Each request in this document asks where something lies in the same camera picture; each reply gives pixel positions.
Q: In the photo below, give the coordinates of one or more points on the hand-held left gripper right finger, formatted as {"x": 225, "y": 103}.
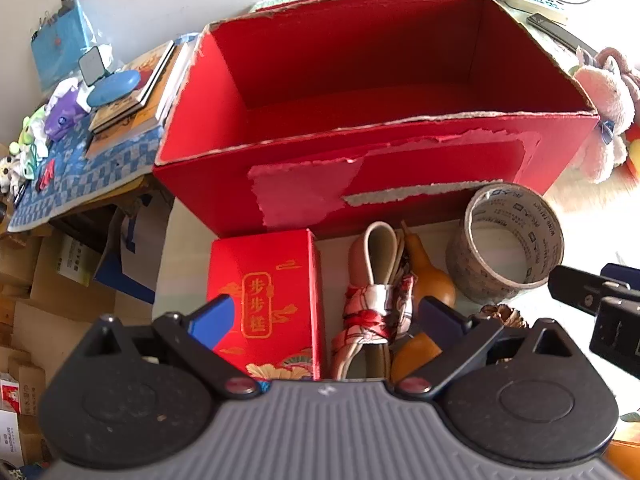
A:
{"x": 442, "y": 322}

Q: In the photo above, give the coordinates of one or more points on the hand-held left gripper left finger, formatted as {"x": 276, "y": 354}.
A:
{"x": 215, "y": 316}

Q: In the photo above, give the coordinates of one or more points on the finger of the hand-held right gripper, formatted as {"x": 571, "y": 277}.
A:
{"x": 575, "y": 285}
{"x": 622, "y": 272}

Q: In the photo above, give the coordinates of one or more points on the orange gourd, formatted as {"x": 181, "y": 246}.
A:
{"x": 432, "y": 280}

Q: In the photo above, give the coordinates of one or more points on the brown pine cone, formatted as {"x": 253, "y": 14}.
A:
{"x": 502, "y": 315}

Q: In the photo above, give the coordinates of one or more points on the printed packing tape roll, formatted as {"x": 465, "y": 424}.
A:
{"x": 460, "y": 260}

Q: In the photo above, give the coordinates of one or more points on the small red gift box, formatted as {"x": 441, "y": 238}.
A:
{"x": 280, "y": 280}

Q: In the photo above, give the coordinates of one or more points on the large red cardboard box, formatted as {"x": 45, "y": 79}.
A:
{"x": 300, "y": 200}

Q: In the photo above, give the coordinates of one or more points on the multicolour plush toy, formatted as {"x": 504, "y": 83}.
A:
{"x": 633, "y": 155}

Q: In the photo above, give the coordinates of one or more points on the wooden side table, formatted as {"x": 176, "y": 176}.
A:
{"x": 135, "y": 195}

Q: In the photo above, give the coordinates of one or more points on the pile of cardboard boxes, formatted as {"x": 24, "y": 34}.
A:
{"x": 50, "y": 285}

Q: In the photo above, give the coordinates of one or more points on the pink plush toy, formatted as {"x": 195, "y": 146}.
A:
{"x": 605, "y": 95}

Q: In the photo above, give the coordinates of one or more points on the blue checkered cloth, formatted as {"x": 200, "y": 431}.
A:
{"x": 100, "y": 170}

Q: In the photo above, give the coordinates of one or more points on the stack of books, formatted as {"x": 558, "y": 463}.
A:
{"x": 125, "y": 140}

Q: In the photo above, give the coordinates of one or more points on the thin yellow book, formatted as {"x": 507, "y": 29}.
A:
{"x": 120, "y": 117}

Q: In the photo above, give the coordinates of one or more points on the red clip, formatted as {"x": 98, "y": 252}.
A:
{"x": 46, "y": 175}

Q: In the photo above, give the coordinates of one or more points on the purple toy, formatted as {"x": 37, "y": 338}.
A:
{"x": 62, "y": 120}

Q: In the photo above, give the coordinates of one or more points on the blue oval case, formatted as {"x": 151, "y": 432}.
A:
{"x": 112, "y": 89}

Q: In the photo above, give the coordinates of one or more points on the black phone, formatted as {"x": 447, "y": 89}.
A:
{"x": 555, "y": 30}

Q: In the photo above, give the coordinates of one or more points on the small white spotted toy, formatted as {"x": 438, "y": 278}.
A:
{"x": 7, "y": 170}

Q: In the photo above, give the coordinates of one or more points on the orange cartoon cover book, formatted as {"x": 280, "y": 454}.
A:
{"x": 150, "y": 67}

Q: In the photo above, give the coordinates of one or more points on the green frog toy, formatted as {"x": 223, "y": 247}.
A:
{"x": 27, "y": 130}

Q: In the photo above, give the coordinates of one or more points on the crumpled white paper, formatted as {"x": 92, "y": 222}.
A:
{"x": 65, "y": 87}

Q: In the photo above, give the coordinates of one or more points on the small black-framed mirror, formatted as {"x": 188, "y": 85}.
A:
{"x": 92, "y": 66}

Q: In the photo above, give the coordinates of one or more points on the blue notebook in plastic bag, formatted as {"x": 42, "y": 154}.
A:
{"x": 57, "y": 45}

